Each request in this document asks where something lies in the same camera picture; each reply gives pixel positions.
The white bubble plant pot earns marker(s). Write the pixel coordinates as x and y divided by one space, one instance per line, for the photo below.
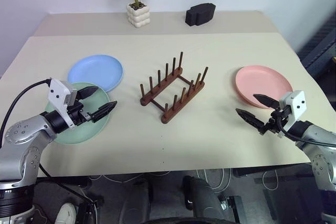
138 15

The black foam block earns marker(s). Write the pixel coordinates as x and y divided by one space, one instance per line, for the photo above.
200 14

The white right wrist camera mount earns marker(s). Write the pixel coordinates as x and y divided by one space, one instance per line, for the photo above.
294 108

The blue plate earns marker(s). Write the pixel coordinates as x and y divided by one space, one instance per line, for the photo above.
95 72

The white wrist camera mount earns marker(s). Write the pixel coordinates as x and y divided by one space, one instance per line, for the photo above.
59 98
294 108

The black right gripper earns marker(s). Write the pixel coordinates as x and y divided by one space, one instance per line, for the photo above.
274 125

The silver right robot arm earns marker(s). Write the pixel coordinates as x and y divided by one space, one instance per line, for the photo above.
319 153

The green plate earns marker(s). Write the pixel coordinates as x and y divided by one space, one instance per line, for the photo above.
78 129

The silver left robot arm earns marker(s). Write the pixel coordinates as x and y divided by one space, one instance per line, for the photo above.
25 140

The white shoe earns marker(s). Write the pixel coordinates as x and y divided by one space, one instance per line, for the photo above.
65 212

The wooden dish rack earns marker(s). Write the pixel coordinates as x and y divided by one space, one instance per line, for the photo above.
172 90

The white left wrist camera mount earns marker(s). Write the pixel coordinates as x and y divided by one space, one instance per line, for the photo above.
59 98

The pink red plate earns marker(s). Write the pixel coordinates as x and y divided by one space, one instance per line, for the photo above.
262 85

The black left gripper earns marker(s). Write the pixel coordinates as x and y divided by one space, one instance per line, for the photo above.
76 112

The dark rounded robot leg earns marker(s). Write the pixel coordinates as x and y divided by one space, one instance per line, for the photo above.
202 195

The beige table cloth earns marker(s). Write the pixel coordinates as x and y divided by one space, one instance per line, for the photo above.
157 103

